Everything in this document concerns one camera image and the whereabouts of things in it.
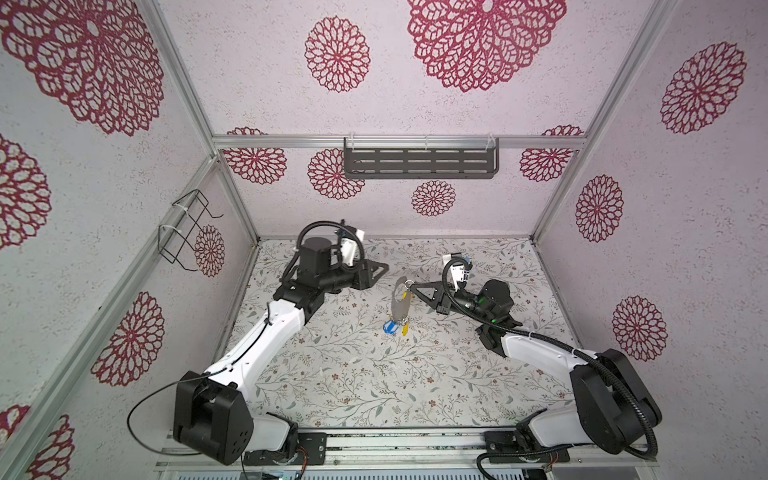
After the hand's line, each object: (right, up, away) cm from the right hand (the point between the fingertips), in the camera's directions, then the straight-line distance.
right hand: (413, 287), depth 72 cm
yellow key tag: (0, -15, +23) cm, 28 cm away
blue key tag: (-5, -12, +9) cm, 16 cm away
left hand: (-7, +3, +4) cm, 9 cm away
